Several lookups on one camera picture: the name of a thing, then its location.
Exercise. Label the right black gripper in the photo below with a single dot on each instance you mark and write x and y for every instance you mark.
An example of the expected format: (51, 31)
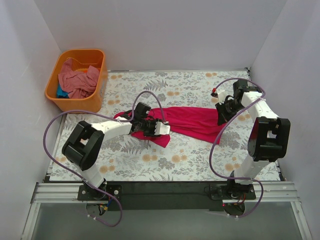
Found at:
(223, 113)

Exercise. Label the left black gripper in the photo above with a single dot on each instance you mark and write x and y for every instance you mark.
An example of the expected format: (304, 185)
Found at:
(152, 126)

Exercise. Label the magenta t shirt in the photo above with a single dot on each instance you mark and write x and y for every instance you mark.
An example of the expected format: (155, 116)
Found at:
(196, 122)

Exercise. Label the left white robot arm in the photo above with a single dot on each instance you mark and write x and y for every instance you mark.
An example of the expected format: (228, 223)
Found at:
(83, 145)

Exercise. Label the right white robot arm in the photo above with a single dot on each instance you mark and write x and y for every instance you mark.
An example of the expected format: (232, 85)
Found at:
(268, 140)

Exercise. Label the floral table mat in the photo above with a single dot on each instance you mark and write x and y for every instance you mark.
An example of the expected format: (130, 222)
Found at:
(127, 158)

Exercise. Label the salmon pink t shirt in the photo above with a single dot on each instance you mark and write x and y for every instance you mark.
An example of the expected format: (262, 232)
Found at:
(78, 84)

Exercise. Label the teal garment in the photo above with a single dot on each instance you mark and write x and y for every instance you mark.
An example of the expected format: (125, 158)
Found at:
(61, 94)

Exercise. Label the orange plastic basket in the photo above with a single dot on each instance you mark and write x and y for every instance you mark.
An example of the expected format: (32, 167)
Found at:
(82, 59)

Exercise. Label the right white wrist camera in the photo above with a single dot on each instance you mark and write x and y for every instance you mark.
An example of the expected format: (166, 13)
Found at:
(219, 95)

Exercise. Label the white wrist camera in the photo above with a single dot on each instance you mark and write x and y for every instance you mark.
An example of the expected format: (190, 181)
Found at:
(219, 95)
(162, 128)

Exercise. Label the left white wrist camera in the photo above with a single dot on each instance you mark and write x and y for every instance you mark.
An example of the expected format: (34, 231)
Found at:
(162, 128)

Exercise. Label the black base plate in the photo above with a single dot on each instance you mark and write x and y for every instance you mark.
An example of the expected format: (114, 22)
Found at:
(176, 195)

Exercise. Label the aluminium frame rail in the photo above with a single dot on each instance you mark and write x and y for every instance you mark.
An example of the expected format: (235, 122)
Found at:
(77, 192)

